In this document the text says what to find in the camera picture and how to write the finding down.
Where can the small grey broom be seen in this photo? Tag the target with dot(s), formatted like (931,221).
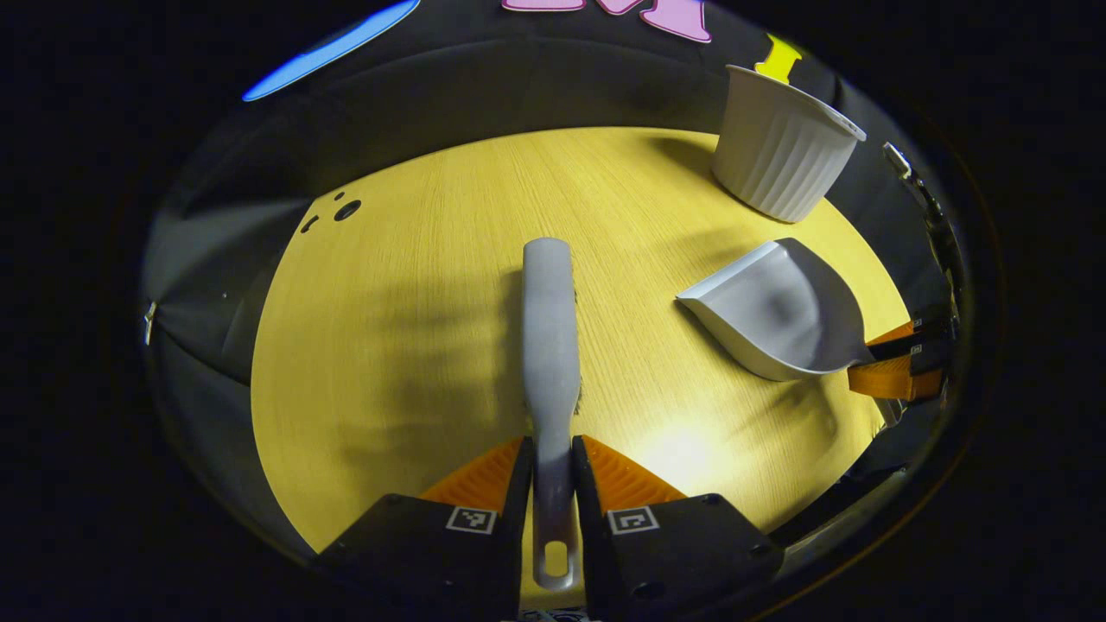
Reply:
(550,345)

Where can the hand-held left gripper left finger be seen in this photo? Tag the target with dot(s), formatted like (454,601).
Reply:
(432,553)

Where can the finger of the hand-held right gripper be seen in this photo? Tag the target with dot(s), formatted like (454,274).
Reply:
(903,337)
(890,380)

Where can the white ribbed garbage bin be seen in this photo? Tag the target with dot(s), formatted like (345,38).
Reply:
(778,155)

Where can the small white tag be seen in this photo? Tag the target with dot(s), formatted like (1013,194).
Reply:
(151,321)

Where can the wooden desktop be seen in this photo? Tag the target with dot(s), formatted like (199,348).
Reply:
(389,345)

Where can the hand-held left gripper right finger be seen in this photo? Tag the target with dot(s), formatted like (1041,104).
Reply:
(683,553)

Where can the grey dustpan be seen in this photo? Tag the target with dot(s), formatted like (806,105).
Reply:
(778,311)

